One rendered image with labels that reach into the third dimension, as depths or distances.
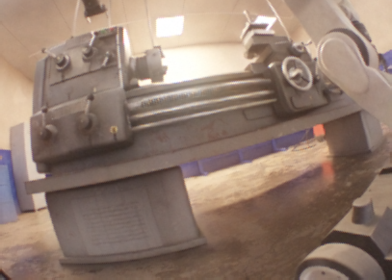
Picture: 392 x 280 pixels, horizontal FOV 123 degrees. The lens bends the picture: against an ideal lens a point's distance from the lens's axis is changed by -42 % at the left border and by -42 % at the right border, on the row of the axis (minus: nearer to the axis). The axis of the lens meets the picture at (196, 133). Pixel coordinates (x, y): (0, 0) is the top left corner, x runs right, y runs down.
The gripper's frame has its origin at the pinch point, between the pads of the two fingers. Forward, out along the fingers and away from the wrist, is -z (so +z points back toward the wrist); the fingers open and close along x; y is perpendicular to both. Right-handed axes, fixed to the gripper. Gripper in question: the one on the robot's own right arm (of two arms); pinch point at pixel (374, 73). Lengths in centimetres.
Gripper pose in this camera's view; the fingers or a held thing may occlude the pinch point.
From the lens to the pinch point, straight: 74.7
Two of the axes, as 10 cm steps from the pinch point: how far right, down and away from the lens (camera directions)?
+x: -2.2, 1.2, 9.7
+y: -9.4, 2.2, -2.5
